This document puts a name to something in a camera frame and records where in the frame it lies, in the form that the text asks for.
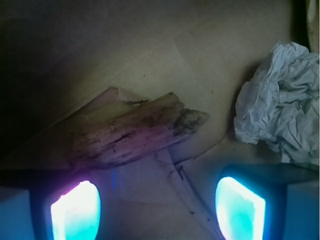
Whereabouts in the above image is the crumpled white paper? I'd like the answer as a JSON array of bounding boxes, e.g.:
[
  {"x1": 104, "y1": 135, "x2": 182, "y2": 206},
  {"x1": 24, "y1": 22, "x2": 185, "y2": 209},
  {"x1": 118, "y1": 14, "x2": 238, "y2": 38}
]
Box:
[{"x1": 233, "y1": 42, "x2": 320, "y2": 165}]

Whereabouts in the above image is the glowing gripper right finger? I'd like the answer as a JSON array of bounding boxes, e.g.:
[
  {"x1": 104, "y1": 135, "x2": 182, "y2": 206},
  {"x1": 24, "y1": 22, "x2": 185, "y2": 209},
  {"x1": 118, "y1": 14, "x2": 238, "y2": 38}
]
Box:
[{"x1": 215, "y1": 163, "x2": 320, "y2": 240}]

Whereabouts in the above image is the brown wood chip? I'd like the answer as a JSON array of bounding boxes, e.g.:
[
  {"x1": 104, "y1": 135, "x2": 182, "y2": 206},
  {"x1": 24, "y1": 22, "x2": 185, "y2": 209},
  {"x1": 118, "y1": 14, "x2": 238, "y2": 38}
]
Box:
[{"x1": 69, "y1": 92, "x2": 211, "y2": 169}]

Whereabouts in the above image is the brown paper bag tray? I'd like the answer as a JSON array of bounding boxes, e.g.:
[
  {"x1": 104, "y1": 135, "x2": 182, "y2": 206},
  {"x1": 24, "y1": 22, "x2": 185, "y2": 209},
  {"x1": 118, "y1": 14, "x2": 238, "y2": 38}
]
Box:
[{"x1": 0, "y1": 0, "x2": 309, "y2": 240}]

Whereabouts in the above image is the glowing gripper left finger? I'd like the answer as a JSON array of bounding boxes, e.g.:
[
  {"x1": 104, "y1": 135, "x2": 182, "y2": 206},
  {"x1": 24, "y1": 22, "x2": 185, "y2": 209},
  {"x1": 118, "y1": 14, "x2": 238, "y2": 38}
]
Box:
[{"x1": 0, "y1": 169, "x2": 101, "y2": 240}]

